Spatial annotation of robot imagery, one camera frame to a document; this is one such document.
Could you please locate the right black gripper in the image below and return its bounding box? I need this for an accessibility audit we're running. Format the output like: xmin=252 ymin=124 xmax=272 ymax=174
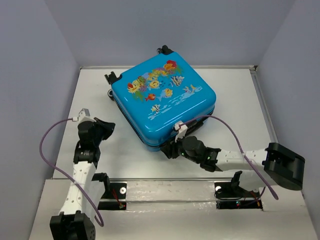
xmin=160 ymin=131 xmax=201 ymax=164

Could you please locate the blue hard-shell suitcase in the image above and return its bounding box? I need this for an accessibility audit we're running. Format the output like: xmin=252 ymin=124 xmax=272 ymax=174
xmin=105 ymin=45 xmax=217 ymax=152

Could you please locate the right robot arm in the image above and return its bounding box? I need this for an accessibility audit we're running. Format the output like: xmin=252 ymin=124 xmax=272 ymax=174
xmin=160 ymin=136 xmax=305 ymax=196

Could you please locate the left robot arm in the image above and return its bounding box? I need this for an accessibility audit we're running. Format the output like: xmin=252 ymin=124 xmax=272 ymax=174
xmin=49 ymin=117 xmax=115 ymax=240

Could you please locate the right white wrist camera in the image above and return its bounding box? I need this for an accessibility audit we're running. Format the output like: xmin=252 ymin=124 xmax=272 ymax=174
xmin=174 ymin=120 xmax=188 ymax=143

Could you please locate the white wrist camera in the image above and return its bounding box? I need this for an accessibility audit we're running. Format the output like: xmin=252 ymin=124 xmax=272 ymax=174
xmin=174 ymin=120 xmax=188 ymax=143
xmin=77 ymin=108 xmax=92 ymax=123

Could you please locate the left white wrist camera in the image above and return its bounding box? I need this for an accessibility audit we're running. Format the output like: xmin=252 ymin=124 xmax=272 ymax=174
xmin=77 ymin=108 xmax=92 ymax=123

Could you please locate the aluminium table rail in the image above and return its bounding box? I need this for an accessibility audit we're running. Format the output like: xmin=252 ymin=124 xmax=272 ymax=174
xmin=51 ymin=176 xmax=300 ymax=183

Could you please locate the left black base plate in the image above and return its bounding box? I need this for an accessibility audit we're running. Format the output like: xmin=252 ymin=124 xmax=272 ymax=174
xmin=98 ymin=181 xmax=127 ymax=211

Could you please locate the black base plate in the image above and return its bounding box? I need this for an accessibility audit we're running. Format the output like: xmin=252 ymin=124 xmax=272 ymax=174
xmin=98 ymin=181 xmax=127 ymax=211
xmin=214 ymin=182 xmax=264 ymax=210

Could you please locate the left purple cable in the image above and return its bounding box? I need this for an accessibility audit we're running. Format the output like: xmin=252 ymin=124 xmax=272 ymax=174
xmin=39 ymin=117 xmax=105 ymax=228

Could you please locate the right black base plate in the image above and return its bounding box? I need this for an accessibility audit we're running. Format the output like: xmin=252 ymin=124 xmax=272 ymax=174
xmin=214 ymin=182 xmax=264 ymax=210

